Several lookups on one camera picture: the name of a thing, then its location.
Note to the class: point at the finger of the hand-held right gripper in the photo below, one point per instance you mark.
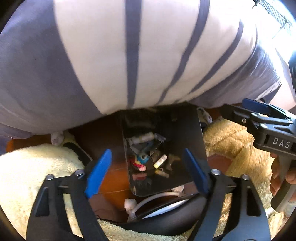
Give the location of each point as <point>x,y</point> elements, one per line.
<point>254,105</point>
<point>235,115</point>

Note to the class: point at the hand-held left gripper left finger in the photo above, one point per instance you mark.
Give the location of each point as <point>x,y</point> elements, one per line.
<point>98,171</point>

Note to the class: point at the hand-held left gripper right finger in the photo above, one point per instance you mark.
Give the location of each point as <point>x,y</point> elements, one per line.
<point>196,171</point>

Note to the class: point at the white bottle yellow label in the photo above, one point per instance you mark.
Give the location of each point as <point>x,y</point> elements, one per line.
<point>160,161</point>

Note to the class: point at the black trash bin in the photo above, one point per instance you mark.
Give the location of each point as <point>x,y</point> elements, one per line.
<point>185,129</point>

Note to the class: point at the grey knotted sock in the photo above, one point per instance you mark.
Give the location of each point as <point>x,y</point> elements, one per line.
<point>138,148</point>

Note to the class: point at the blue snack wrapper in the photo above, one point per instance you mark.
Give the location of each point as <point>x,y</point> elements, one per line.
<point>143,158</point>

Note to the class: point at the clear plastic packaging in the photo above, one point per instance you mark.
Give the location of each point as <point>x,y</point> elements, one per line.
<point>159,138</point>

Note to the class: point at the white grey sock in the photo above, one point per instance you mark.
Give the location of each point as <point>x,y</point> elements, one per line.
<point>141,139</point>

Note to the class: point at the person's right hand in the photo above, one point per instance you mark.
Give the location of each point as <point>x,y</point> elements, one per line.
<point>275,176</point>

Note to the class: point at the white plush piece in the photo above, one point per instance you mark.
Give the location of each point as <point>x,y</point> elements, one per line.
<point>129,205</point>

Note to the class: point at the white curved tube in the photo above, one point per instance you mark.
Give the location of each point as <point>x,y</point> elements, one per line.
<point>157,199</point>

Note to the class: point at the black drying rack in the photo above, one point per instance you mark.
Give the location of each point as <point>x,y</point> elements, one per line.
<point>275,11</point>

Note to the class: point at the blue white striped blanket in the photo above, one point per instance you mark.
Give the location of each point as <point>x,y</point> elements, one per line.
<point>92,58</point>

